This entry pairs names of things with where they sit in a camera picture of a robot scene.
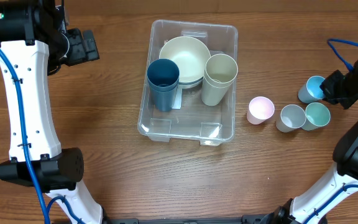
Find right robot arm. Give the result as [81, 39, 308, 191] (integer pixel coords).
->
[271, 59, 358, 223]

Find small grey cup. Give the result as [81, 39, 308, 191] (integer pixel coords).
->
[276, 105, 306, 133]

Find dark blue bowl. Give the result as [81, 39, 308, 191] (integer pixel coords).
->
[179, 77, 203, 89]

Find small light blue cup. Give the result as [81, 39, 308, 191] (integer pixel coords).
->
[298, 76, 325, 103]

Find white label in bin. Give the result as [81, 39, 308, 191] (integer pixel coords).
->
[172, 86, 183, 110]

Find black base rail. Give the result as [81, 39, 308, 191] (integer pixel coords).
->
[101, 198, 328, 224]

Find cream tall cup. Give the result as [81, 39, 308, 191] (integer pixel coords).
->
[201, 78, 232, 106]
[204, 54, 239, 88]

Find dark blue tall cup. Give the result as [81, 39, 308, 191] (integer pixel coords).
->
[150, 85, 177, 111]
[147, 58, 180, 92]

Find small green cup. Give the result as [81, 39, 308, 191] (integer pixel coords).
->
[301, 102, 331, 131]

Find small pink cup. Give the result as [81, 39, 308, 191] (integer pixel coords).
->
[247, 96, 275, 124]

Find large cream bowl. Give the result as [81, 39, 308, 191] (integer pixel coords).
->
[159, 36, 211, 85]

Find clear plastic storage bin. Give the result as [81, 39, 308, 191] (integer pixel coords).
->
[137, 19, 238, 146]

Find left blue cable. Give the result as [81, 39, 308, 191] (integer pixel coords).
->
[0, 29, 86, 224]

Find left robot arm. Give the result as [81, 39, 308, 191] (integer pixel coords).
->
[0, 0, 110, 223]

